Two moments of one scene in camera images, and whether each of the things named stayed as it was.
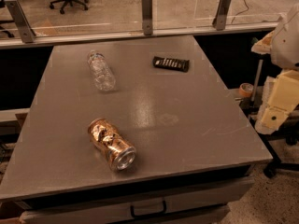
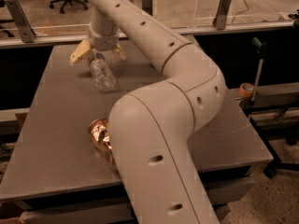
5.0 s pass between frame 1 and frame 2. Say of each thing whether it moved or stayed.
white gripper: moved
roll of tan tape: stayed
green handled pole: stayed
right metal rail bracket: stayed
